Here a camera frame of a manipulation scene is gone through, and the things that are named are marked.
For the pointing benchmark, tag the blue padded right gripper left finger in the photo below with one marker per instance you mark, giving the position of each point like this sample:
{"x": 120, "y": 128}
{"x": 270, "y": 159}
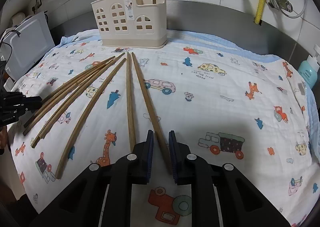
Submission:
{"x": 147, "y": 156}

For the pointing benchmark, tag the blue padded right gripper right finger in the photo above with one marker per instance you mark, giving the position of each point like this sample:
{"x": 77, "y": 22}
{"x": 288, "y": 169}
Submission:
{"x": 173, "y": 154}

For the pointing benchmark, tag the white microwave oven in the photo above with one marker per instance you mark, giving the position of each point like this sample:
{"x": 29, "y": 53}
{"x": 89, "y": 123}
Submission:
{"x": 25, "y": 45}

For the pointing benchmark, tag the cartoon print white cloth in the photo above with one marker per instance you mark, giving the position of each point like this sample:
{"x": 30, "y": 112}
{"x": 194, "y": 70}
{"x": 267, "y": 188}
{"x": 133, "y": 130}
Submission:
{"x": 227, "y": 104}

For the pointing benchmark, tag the beige plastic utensil holder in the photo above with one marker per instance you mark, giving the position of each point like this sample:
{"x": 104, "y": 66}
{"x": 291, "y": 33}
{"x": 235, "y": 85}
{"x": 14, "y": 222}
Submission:
{"x": 131, "y": 23}

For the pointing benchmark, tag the teal soap pump bottle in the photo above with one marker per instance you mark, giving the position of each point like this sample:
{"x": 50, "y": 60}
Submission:
{"x": 309, "y": 68}

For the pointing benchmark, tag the steel water valve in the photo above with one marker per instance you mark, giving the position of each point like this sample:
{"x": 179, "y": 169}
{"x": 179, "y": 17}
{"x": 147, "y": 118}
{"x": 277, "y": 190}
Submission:
{"x": 281, "y": 4}

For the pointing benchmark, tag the wall power socket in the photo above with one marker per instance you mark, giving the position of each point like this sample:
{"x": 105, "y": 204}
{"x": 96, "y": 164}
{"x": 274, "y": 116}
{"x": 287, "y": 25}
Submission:
{"x": 38, "y": 3}

